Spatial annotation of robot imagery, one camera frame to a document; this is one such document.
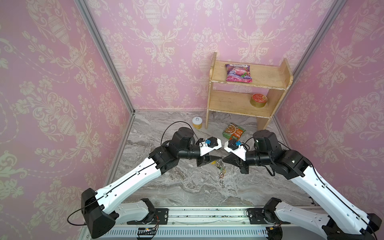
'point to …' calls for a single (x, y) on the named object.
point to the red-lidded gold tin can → (258, 100)
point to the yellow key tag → (214, 162)
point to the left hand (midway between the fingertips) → (219, 153)
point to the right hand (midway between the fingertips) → (225, 158)
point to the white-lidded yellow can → (197, 122)
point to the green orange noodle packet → (233, 131)
